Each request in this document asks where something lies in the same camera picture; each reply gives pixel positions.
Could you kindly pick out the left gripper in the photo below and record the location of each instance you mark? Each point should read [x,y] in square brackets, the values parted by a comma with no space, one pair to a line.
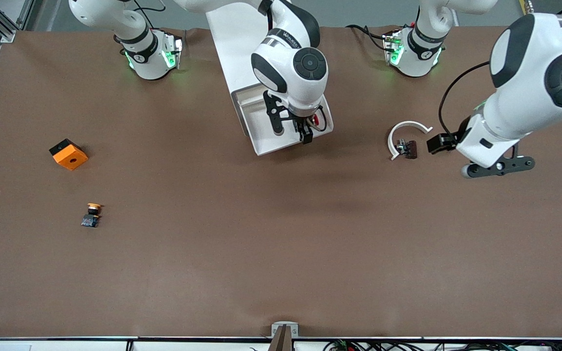
[458,135]

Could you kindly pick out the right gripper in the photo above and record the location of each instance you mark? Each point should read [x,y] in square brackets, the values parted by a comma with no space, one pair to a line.
[302,125]

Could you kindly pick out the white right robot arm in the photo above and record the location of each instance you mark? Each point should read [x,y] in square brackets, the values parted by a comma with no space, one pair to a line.
[291,68]

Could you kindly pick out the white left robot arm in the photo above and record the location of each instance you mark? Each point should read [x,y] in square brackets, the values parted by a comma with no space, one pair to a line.
[534,73]

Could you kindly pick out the red mushroom push button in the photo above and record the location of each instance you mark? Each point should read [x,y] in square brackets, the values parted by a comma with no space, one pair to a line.
[316,120]

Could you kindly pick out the small orange push button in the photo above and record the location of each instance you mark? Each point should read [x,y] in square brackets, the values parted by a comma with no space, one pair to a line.
[90,217]

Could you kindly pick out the white curved plastic clip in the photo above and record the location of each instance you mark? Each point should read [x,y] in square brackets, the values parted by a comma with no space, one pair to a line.
[393,134]

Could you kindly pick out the white tray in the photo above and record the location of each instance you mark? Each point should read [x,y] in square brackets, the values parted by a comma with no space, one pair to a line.
[237,44]

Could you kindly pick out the brown table cover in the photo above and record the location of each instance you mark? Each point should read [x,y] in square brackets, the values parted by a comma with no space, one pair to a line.
[261,243]

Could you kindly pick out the grey table edge clamp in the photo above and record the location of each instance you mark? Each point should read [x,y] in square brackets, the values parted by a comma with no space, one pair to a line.
[285,334]

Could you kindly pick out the orange and black box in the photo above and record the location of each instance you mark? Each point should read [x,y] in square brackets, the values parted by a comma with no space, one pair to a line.
[70,156]

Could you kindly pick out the aluminium frame profile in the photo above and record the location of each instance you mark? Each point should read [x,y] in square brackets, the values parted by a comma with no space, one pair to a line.
[3,19]

